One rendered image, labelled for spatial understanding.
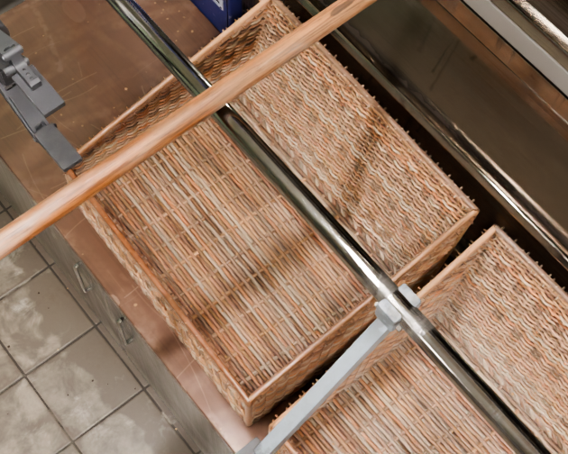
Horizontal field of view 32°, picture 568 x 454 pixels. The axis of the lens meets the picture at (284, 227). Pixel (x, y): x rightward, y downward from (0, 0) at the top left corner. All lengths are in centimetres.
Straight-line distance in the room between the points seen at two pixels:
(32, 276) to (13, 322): 13
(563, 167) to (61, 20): 113
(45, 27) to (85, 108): 22
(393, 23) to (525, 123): 27
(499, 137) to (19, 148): 95
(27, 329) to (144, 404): 34
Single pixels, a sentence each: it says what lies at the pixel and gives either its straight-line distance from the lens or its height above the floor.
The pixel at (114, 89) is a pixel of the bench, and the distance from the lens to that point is 203.
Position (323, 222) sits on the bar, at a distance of 121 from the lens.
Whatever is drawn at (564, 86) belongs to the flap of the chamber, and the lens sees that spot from 108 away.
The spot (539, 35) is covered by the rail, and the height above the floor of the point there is 143.
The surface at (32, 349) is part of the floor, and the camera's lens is 244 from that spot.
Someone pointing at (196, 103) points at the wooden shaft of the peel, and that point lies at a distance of 125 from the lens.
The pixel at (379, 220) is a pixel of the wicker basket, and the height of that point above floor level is 65.
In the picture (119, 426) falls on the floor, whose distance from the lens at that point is 235.
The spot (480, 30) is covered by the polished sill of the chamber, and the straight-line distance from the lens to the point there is 141.
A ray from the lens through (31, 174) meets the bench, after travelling 196.
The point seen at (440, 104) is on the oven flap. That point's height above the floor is 97.
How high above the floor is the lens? 226
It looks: 64 degrees down
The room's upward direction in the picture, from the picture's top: 4 degrees clockwise
